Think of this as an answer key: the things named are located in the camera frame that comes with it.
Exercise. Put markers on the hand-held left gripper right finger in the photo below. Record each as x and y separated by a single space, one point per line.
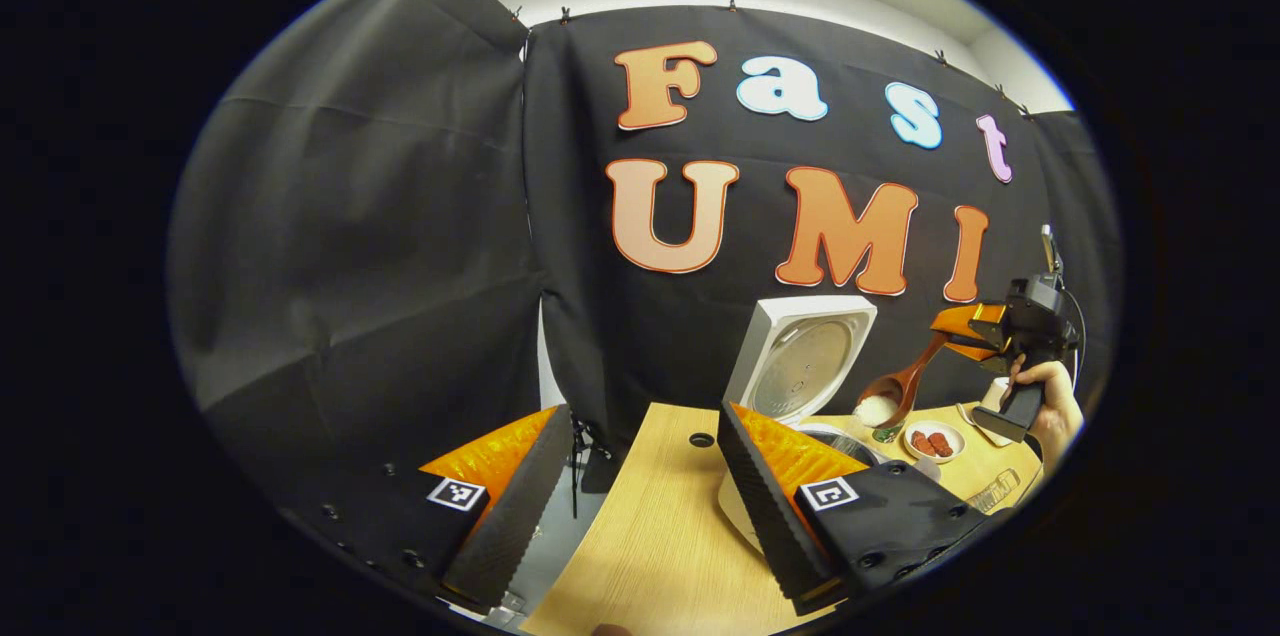
770 516

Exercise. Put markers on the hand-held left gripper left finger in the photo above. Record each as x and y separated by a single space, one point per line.
510 516

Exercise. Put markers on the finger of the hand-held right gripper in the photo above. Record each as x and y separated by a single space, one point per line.
975 351
970 318

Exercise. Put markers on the brown wooden spoon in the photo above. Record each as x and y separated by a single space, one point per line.
915 376

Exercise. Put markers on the white rice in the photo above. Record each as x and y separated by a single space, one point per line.
875 411

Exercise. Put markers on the white rice cooker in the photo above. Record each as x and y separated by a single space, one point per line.
800 366

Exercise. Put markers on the white toaster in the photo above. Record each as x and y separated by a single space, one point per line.
993 394

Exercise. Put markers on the white round plate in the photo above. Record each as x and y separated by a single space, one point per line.
955 431

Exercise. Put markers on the black tripod stand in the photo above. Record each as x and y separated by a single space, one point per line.
580 456

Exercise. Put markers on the red meat piece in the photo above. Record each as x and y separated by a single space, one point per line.
922 443
941 443

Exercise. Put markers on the clear plastic water bottle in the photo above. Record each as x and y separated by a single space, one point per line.
885 434

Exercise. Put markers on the small white cup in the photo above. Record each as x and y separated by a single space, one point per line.
925 469

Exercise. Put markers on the black backdrop cloth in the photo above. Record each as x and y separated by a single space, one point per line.
350 216

